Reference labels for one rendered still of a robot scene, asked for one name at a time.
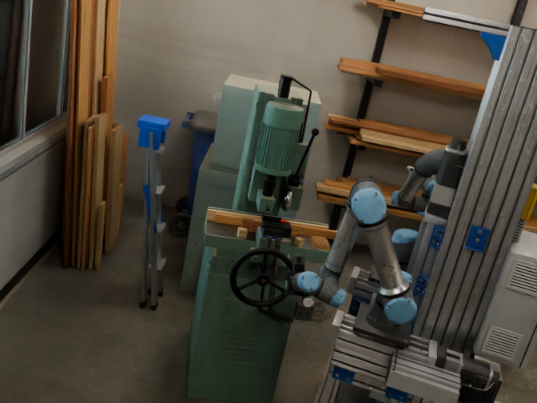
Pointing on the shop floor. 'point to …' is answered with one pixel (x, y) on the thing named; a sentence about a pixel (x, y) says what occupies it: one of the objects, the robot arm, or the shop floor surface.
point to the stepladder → (153, 205)
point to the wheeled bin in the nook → (180, 222)
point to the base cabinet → (234, 341)
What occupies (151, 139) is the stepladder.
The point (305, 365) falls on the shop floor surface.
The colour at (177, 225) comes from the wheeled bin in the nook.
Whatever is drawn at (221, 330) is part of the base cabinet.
